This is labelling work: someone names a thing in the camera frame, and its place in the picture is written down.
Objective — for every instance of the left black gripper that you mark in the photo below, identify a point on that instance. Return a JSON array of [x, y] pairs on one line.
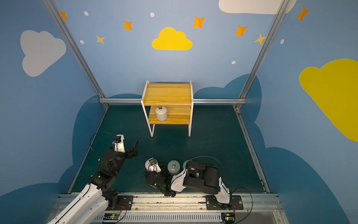
[[126, 152]]

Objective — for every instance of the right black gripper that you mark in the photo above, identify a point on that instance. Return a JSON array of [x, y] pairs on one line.
[[151, 172]]

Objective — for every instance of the white tea canister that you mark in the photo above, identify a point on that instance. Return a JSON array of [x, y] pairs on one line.
[[146, 164], [161, 113]]

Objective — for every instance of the grey-green tea canister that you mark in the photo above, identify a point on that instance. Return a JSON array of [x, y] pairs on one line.
[[173, 167], [184, 164]]

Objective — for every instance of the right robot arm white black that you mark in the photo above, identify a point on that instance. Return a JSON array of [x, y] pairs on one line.
[[173, 178]]

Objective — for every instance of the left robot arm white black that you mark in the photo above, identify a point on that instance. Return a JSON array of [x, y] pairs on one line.
[[98, 194]]

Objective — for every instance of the left circuit board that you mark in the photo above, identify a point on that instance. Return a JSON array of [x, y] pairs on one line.
[[111, 217]]

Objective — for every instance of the circuit board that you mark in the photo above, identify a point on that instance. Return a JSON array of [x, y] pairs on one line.
[[228, 218], [111, 217]]

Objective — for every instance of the right circuit board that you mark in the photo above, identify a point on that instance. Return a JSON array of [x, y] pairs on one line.
[[228, 218]]

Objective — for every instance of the aluminium front rail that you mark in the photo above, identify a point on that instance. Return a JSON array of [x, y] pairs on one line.
[[190, 208]]

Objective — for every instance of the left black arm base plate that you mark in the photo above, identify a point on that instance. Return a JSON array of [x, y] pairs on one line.
[[121, 202]]

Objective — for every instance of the wooden two-tier shelf white frame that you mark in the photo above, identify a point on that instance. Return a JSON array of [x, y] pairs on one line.
[[177, 98]]

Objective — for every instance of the rear aluminium frame bar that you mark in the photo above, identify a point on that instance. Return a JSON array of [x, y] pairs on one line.
[[198, 101]]

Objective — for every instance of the left aluminium frame post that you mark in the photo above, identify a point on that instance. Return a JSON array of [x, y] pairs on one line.
[[60, 22]]

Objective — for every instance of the aluminium frame post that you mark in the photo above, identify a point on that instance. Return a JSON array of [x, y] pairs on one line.
[[275, 25], [60, 22]]

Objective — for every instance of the right aluminium frame post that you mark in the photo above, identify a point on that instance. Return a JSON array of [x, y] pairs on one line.
[[275, 25]]

